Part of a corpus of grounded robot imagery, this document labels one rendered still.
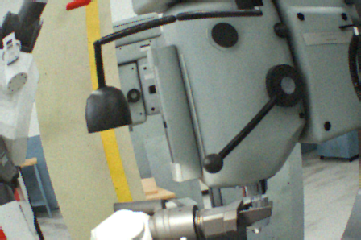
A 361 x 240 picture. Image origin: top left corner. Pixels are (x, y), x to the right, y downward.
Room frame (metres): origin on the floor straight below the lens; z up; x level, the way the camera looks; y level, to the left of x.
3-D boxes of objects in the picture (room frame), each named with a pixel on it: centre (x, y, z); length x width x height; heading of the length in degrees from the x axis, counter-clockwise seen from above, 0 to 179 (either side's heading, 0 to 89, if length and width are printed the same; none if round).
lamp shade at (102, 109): (1.11, 0.10, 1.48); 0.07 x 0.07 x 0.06
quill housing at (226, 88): (1.25, -0.11, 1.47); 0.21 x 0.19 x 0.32; 13
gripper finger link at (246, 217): (1.22, -0.09, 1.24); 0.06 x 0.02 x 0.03; 79
